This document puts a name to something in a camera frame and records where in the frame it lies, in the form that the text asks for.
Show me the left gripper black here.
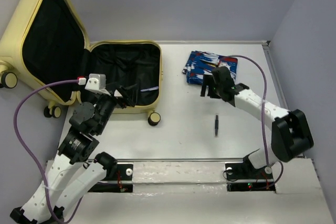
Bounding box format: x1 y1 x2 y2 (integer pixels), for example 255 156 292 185
96 81 140 134

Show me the blue red white cloth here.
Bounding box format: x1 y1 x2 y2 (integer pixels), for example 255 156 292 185
182 50 238 85

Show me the purple white toothbrush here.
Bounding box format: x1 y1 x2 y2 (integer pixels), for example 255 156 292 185
140 86 159 92

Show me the black pen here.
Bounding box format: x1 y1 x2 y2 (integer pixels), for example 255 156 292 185
214 114 219 137

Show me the yellow hard-shell suitcase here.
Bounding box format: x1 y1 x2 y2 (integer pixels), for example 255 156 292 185
1 0 163 126

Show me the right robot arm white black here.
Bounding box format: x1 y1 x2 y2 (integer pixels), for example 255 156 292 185
201 67 314 178

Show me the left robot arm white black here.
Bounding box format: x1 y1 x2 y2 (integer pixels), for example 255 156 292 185
10 78 138 223

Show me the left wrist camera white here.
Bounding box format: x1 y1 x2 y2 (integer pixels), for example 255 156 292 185
85 73 111 96

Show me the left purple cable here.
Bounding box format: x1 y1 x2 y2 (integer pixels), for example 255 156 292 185
13 77 87 223

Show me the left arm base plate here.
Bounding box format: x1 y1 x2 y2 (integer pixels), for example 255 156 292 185
88 162 133 193

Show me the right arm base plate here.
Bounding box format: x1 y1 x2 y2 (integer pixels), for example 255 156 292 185
222 163 276 192

